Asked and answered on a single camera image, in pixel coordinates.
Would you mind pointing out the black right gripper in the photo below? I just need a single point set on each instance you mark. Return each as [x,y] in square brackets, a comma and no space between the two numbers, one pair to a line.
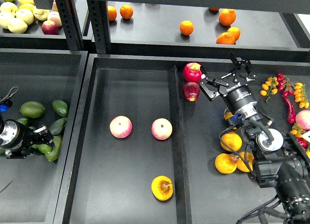
[233,89]

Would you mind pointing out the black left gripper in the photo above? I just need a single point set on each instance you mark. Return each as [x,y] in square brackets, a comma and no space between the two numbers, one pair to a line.
[24,138]

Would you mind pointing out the green avocado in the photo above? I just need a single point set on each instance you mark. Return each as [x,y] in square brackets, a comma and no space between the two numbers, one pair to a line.
[51,152]

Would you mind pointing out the yellow pear with stem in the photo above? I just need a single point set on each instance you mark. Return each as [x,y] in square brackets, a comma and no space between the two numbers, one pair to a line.
[162,188]

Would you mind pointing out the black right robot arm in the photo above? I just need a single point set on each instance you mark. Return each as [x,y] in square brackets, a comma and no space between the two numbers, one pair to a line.
[279,160]

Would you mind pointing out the yellow pear upper pile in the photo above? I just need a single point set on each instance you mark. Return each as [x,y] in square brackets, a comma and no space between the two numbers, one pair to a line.
[232,140]

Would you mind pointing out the bright red apple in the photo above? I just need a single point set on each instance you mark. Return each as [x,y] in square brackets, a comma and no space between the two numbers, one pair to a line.
[192,72]

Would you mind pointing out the front orange on shelf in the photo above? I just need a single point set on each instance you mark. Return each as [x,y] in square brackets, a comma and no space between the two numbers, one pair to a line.
[226,38]

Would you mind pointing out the black left tray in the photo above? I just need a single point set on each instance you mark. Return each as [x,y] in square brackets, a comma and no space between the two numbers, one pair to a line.
[30,187]

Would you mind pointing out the black tray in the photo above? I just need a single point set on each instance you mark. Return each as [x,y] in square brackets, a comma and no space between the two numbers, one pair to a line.
[30,187]
[108,179]

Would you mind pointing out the dark red apple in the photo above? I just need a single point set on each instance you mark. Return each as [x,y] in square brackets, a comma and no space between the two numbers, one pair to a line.
[191,91]

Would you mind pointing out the orange cherry tomato bunch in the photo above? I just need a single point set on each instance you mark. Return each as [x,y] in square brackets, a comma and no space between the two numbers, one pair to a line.
[269,88]

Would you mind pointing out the red cherry tomato bunch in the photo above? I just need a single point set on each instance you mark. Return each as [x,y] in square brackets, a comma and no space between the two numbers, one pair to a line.
[284,84]

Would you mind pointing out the large orange on shelf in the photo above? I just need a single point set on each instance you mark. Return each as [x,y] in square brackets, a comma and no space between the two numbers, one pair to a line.
[227,17]

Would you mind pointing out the orange on shelf centre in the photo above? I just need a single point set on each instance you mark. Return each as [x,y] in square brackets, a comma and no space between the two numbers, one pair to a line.
[186,27]

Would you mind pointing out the yellow cherry tomato bunch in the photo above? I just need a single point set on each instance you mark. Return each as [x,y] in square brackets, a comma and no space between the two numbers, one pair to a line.
[300,95]

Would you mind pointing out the red chili pepper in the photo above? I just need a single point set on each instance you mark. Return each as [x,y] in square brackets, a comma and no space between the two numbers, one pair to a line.
[290,108]

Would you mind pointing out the pink apple right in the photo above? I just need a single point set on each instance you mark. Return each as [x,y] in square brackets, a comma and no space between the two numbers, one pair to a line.
[161,129]

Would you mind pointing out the pink apple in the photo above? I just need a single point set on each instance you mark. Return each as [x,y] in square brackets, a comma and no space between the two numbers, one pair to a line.
[161,129]
[121,127]

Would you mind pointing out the pink peach at right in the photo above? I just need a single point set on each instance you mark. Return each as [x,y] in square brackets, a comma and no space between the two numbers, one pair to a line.
[303,119]

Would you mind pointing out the black centre tray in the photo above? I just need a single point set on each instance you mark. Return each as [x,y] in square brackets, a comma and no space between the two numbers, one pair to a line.
[108,179]

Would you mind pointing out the pink apple left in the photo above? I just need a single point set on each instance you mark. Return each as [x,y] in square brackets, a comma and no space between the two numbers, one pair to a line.
[121,127]

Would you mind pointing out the orange on shelf left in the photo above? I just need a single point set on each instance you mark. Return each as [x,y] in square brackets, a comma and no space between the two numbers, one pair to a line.
[126,11]

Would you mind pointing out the red apple on shelf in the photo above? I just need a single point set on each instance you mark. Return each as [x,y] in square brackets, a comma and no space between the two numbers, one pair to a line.
[50,28]

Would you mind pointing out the black tray divider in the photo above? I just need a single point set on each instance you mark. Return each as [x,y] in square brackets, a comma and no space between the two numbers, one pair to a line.
[181,184]

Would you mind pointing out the black shelf post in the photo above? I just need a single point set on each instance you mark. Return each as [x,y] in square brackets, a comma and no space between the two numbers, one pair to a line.
[98,14]

